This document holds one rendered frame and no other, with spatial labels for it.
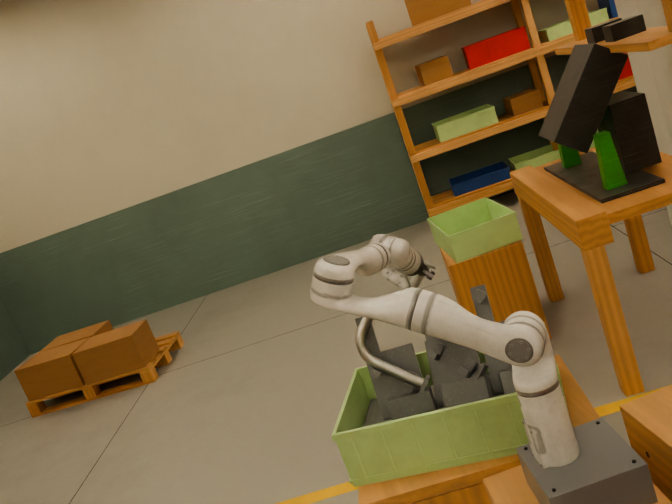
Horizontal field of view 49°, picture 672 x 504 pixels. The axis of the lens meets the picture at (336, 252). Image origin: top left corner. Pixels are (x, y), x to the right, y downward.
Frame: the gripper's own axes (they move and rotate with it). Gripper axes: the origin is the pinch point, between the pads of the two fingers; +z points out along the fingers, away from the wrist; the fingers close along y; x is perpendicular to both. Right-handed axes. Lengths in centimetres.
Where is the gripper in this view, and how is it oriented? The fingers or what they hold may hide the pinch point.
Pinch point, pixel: (421, 269)
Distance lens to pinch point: 218.6
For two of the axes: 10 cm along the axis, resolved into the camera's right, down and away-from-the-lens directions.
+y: -7.7, -4.8, 4.2
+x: -5.2, 8.5, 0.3
